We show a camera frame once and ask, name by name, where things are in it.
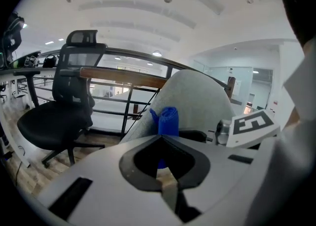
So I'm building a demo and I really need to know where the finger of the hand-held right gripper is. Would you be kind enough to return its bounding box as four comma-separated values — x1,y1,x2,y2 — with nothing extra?
178,128,208,144

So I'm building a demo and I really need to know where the metal frame device on desk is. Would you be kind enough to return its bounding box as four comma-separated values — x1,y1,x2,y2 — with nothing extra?
24,55,40,68

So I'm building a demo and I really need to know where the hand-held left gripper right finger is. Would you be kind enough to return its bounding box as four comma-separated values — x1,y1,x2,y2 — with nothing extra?
161,135,211,191

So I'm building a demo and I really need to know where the black device on desk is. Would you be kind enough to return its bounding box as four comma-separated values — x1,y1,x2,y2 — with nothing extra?
42,54,57,69

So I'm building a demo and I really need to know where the black mesh office chair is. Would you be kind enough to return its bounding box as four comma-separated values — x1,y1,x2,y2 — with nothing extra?
16,30,108,169

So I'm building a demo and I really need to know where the black equipment stand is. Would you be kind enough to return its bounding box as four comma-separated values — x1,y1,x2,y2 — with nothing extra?
0,11,26,70

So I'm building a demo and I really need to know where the wooden post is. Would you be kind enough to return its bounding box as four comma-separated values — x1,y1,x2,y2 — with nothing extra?
227,76,236,101

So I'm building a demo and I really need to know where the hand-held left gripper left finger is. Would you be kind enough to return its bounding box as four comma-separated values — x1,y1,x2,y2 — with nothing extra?
119,135,163,192

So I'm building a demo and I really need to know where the black metal railing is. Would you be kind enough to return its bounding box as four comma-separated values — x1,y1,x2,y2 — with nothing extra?
32,46,242,139

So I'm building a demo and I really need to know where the white desk with dark top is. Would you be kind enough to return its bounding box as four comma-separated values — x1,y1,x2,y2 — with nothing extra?
0,66,56,169

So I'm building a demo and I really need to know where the blue cloth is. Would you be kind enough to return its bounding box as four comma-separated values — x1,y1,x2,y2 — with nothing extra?
149,106,180,169

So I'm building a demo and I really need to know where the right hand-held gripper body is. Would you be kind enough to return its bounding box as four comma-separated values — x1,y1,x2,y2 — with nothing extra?
207,109,281,150

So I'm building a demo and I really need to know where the wooden handrail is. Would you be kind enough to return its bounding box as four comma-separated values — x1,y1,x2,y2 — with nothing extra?
79,67,167,90

